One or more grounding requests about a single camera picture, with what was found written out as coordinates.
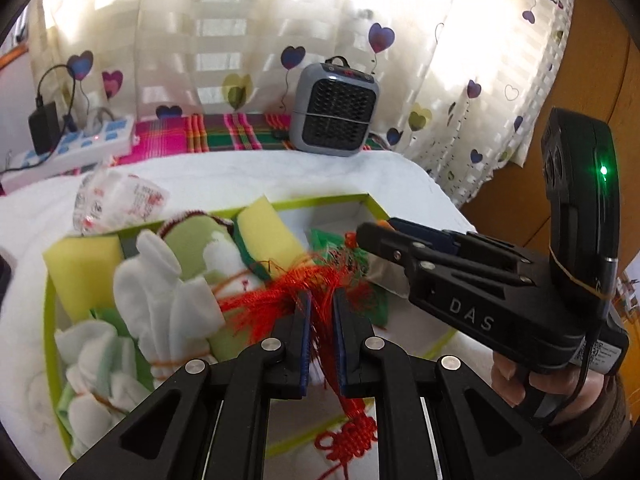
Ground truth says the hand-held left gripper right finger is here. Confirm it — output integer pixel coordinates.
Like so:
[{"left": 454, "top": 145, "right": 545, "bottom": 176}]
[{"left": 332, "top": 287, "right": 583, "bottom": 480}]

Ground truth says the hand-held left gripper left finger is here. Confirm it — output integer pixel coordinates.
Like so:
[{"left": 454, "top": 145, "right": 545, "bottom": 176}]
[{"left": 60, "top": 290, "right": 313, "bottom": 480}]

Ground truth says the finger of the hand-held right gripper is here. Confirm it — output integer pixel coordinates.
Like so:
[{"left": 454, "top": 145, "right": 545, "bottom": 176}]
[
  {"left": 356, "top": 222, "right": 536, "bottom": 296},
  {"left": 386, "top": 217, "right": 533, "bottom": 273}
]

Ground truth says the green foil packet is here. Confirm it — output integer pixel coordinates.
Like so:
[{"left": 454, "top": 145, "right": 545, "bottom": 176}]
[{"left": 307, "top": 227, "right": 388, "bottom": 328}]

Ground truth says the yellow-green cardboard box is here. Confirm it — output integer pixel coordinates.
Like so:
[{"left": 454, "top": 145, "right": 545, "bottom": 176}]
[{"left": 44, "top": 191, "right": 463, "bottom": 463}]

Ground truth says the red knot tassel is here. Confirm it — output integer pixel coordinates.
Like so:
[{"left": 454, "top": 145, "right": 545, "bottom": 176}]
[{"left": 217, "top": 245, "right": 381, "bottom": 480}]

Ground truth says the yellow sponge with green pad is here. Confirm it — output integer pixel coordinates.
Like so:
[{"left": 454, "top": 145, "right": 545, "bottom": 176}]
[
  {"left": 42, "top": 234, "right": 126, "bottom": 323},
  {"left": 235, "top": 197, "right": 313, "bottom": 281}
]

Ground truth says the white towel bundle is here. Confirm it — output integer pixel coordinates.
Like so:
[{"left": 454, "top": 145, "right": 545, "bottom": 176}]
[{"left": 114, "top": 230, "right": 226, "bottom": 391}]

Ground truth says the green towel bundle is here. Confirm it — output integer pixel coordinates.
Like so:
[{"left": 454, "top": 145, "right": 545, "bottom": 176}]
[{"left": 160, "top": 212, "right": 281, "bottom": 361}]

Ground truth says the green microfiber cloth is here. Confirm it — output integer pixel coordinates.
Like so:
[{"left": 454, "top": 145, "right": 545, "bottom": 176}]
[{"left": 90, "top": 305, "right": 156, "bottom": 396}]

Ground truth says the small white cloth bundle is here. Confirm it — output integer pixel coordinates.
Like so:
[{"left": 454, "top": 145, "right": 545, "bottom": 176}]
[{"left": 54, "top": 320, "right": 151, "bottom": 456}]

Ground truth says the person's right forearm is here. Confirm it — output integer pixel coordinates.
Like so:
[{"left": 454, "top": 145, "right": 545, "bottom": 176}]
[{"left": 542, "top": 375, "right": 633, "bottom": 476}]

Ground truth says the person's right hand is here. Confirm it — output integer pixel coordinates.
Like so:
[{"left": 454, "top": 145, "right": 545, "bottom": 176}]
[{"left": 491, "top": 352, "right": 608, "bottom": 428}]

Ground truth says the wooden wardrobe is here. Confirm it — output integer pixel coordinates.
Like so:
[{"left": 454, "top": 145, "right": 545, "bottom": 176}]
[{"left": 460, "top": 0, "right": 640, "bottom": 321}]

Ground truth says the grey mini heater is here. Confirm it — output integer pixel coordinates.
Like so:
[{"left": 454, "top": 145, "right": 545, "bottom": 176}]
[{"left": 288, "top": 57, "right": 381, "bottom": 153}]

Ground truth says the pink plaid cloth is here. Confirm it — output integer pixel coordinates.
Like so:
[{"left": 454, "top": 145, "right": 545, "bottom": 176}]
[{"left": 115, "top": 112, "right": 391, "bottom": 166}]

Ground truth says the clear plastic packet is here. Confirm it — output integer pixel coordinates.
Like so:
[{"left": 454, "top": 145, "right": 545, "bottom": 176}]
[{"left": 72, "top": 170, "right": 168, "bottom": 236}]

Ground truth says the heart print curtain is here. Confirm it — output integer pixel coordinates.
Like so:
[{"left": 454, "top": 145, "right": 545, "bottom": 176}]
[{"left": 30, "top": 0, "right": 576, "bottom": 206}]

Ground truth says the white blue power strip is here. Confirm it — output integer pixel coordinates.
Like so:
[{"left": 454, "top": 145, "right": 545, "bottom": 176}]
[{"left": 0, "top": 115, "right": 136, "bottom": 191}]

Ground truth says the black charger adapter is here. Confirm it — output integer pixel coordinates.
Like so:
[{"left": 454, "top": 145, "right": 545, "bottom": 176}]
[{"left": 27, "top": 62, "right": 81, "bottom": 156}]

